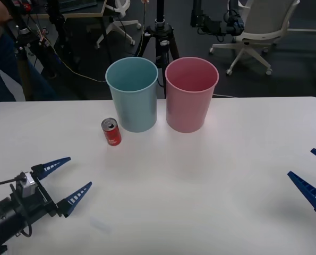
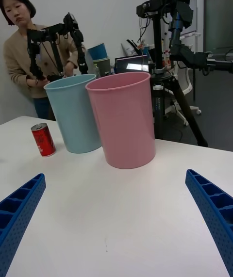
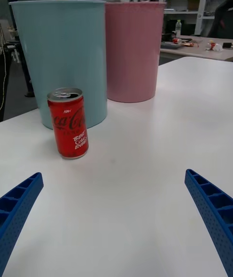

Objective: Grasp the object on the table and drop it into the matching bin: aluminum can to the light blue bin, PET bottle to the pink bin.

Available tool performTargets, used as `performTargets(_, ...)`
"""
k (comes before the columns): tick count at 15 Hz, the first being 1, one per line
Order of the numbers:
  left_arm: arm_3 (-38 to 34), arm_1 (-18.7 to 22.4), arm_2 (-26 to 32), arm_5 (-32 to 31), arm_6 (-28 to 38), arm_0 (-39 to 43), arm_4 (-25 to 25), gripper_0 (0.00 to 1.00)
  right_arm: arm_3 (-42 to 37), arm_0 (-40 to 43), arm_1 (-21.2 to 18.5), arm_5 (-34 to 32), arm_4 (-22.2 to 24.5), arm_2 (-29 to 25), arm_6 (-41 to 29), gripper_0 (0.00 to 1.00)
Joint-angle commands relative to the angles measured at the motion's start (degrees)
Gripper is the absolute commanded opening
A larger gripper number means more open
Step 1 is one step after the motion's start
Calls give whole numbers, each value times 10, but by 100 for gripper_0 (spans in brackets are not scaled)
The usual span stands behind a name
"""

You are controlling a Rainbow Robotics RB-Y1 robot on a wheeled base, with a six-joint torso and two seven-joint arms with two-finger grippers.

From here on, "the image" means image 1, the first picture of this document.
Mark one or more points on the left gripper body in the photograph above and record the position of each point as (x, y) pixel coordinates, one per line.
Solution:
(44, 202)

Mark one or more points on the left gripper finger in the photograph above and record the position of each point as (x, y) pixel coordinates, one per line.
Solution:
(71, 202)
(44, 170)

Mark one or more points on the red drink can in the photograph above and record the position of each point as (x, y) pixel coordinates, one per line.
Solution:
(113, 135)

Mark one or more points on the black workshop robot arm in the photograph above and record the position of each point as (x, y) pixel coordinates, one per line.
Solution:
(213, 25)

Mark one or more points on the tripod with wooden legs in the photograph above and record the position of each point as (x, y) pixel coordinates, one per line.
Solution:
(24, 77)

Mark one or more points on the pale blue plastic bin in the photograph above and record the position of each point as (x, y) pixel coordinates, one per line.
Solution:
(136, 109)

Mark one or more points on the large white office chair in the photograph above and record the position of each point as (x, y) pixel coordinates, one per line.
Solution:
(261, 33)

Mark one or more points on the pink plastic bin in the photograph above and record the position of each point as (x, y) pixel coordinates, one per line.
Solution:
(187, 111)

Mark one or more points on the wood-edged desk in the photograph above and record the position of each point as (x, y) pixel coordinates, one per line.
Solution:
(80, 12)

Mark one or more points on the small white office chair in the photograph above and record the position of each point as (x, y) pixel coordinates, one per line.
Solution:
(120, 24)

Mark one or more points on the black camera tripod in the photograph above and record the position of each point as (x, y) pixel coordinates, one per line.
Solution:
(163, 30)

